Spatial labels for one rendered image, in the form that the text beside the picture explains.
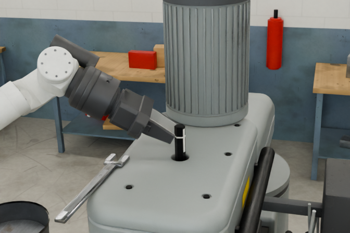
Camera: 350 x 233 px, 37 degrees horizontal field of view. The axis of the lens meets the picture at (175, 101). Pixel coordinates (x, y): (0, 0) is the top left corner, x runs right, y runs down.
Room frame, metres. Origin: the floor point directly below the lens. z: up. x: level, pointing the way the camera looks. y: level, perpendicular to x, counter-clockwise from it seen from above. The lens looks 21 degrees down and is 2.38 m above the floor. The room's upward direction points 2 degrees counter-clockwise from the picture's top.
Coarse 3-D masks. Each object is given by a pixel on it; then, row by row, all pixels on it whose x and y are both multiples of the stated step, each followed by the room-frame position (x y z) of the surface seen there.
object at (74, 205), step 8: (112, 160) 0.95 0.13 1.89; (120, 160) 0.94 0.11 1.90; (104, 168) 0.91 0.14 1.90; (112, 168) 0.91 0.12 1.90; (96, 176) 0.87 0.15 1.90; (104, 176) 0.87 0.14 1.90; (88, 184) 0.85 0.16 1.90; (96, 184) 0.84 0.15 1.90; (80, 192) 0.82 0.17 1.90; (88, 192) 0.82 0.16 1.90; (72, 200) 0.79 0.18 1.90; (80, 200) 0.79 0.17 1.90; (72, 208) 0.77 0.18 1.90; (56, 216) 0.74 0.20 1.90; (64, 216) 0.74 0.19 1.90
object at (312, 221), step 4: (308, 204) 1.14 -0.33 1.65; (308, 208) 1.14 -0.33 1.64; (308, 212) 1.14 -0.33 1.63; (312, 212) 1.11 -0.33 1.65; (308, 216) 1.14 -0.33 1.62; (312, 216) 1.11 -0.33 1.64; (308, 220) 1.15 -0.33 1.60; (312, 220) 1.11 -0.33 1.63; (316, 220) 1.20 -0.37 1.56; (308, 224) 1.15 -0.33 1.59; (312, 224) 1.11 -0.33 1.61; (308, 228) 1.15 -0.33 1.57; (312, 228) 1.12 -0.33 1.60; (316, 228) 1.20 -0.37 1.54; (308, 232) 1.12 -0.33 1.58; (312, 232) 1.20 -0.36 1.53; (316, 232) 1.20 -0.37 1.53
